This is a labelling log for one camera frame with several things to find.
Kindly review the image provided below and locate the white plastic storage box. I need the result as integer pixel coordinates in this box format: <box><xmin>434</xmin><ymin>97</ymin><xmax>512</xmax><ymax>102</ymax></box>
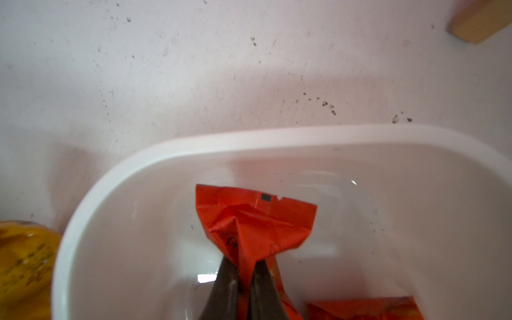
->
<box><xmin>52</xmin><ymin>125</ymin><xmax>511</xmax><ymax>319</ymax></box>

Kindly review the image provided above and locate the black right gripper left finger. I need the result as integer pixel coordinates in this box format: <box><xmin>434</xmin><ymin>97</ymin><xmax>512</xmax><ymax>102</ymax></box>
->
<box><xmin>199</xmin><ymin>257</ymin><xmax>239</xmax><ymax>320</ymax></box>

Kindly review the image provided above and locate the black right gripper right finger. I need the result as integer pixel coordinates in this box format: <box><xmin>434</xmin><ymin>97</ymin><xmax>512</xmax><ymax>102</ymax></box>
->
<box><xmin>247</xmin><ymin>260</ymin><xmax>289</xmax><ymax>320</ymax></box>

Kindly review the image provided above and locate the wooden easel stand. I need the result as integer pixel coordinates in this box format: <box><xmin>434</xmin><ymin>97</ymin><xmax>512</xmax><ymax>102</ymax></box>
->
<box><xmin>448</xmin><ymin>0</ymin><xmax>511</xmax><ymax>45</ymax></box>

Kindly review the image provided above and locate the yellow tea bag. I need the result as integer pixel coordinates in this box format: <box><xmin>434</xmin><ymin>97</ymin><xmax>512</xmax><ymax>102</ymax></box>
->
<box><xmin>1</xmin><ymin>221</ymin><xmax>61</xmax><ymax>319</ymax></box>

